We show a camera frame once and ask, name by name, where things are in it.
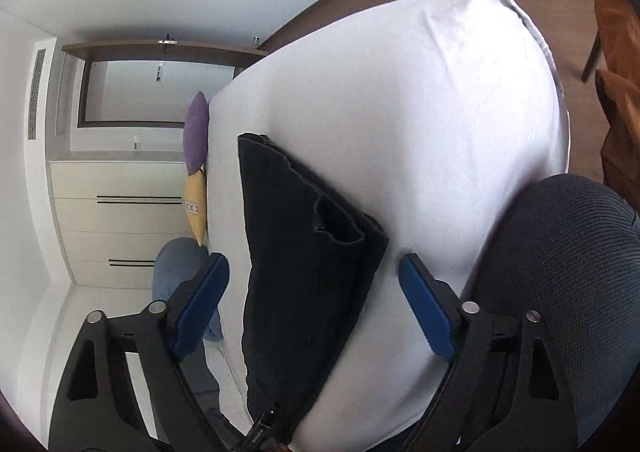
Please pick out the purple pillow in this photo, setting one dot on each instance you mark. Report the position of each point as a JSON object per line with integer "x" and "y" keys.
{"x": 196, "y": 131}

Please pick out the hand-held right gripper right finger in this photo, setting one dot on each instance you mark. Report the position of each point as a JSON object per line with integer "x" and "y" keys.
{"x": 429, "y": 313}

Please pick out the wooden wall shelf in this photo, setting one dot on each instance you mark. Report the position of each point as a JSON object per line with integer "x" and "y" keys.
{"x": 150, "y": 50}

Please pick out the dark framed window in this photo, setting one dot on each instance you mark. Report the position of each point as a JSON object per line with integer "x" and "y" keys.
{"x": 150, "y": 91}

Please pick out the black pants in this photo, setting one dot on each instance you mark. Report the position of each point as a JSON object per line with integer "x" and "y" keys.
{"x": 300, "y": 282}

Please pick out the cream drawer cabinet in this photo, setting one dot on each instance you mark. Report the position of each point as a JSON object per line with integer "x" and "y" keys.
{"x": 100, "y": 227}

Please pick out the blue cushion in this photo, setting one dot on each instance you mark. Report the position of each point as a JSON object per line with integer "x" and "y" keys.
{"x": 177, "y": 277}

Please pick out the orange chair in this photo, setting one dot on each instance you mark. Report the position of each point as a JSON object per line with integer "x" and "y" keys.
{"x": 617, "y": 81}

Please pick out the white air vent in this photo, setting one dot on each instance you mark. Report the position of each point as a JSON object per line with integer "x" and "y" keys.
{"x": 36, "y": 91}

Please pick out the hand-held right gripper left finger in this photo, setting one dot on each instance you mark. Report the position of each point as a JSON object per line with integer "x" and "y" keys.
{"x": 200, "y": 307}

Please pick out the yellow pillow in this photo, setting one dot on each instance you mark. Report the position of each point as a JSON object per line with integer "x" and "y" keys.
{"x": 196, "y": 207}

